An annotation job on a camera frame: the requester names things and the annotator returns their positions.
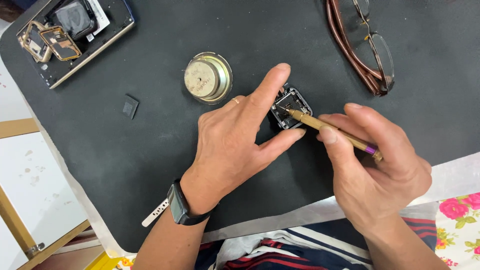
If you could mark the person's right hand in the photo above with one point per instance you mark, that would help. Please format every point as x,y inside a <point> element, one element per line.
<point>382,183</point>

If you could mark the person's left hand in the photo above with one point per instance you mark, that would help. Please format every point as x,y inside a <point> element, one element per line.
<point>225,150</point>

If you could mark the black square watch case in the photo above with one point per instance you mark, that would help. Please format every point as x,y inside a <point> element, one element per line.
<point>290,101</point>

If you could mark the gold screwdriver with purple band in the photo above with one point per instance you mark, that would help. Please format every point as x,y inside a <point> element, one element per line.
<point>311,120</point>

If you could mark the round metal speaker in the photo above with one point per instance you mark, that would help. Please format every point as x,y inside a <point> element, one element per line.
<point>204,78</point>

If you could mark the floral cloth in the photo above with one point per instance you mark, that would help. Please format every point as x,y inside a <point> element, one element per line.
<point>459,228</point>

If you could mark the small black square chip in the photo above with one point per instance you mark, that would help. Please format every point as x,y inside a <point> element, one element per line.
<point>130,107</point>

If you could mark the striped shirt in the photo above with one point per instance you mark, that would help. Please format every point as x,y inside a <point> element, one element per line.
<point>300,251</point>

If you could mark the black work mat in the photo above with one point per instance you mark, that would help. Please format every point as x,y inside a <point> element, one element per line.
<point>112,157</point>

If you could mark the brown eyeglasses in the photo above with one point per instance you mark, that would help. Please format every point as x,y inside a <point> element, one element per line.
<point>369,71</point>

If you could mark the black tray with gold rim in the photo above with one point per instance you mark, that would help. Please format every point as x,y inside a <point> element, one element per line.
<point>93,48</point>

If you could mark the white paper label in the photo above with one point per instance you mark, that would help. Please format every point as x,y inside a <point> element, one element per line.
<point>100,13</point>

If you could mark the black watch module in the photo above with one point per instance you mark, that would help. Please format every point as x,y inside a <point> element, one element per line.
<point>75,17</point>

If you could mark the white cabinet with wooden frame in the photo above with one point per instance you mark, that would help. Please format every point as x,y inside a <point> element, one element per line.
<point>30,180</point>

